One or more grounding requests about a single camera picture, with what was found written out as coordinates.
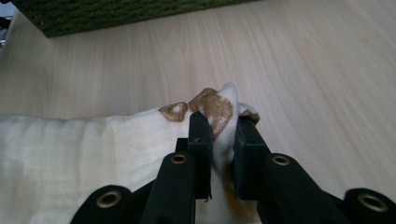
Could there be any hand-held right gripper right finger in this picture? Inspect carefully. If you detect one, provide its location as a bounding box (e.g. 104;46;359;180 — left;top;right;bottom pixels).
233;116;272;201

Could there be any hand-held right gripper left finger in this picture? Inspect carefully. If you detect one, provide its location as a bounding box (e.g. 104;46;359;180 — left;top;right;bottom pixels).
187;111;215;200

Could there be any cream cloth with brown print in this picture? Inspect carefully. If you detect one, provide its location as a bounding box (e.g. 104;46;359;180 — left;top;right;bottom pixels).
0;81;263;224

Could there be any green woven basket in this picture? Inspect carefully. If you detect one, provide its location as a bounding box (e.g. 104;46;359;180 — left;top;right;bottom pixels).
11;0;260;39

